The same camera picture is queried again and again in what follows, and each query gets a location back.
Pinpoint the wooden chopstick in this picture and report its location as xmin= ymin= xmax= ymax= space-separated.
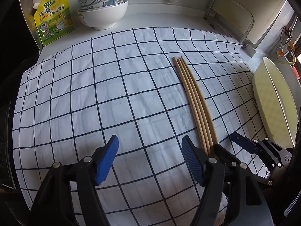
xmin=188 ymin=69 xmax=218 ymax=145
xmin=173 ymin=57 xmax=209 ymax=155
xmin=175 ymin=57 xmax=218 ymax=157
xmin=177 ymin=57 xmax=213 ymax=156

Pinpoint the cream oval tray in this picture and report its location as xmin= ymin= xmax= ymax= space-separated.
xmin=252 ymin=57 xmax=298 ymax=148

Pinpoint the white black checkered cloth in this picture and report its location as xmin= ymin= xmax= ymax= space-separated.
xmin=12 ymin=27 xmax=268 ymax=225

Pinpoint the metal framed folding rack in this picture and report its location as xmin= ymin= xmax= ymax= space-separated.
xmin=204 ymin=0 xmax=255 ymax=47

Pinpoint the large white bowl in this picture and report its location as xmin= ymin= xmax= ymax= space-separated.
xmin=78 ymin=0 xmax=128 ymax=31

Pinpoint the yellow green refill pouch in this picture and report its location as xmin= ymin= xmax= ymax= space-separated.
xmin=34 ymin=0 xmax=74 ymax=46

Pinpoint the gas valve with hose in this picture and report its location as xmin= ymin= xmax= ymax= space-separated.
xmin=269 ymin=26 xmax=297 ymax=66

